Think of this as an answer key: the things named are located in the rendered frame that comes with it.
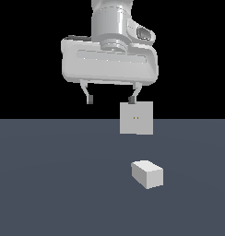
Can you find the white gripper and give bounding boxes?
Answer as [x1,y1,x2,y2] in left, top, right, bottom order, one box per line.
[60,35,160,105]

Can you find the white charger block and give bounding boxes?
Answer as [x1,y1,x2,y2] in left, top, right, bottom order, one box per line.
[130,159,164,190]

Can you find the grey square wall socket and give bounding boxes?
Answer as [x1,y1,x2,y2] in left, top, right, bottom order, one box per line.
[119,101,155,136]

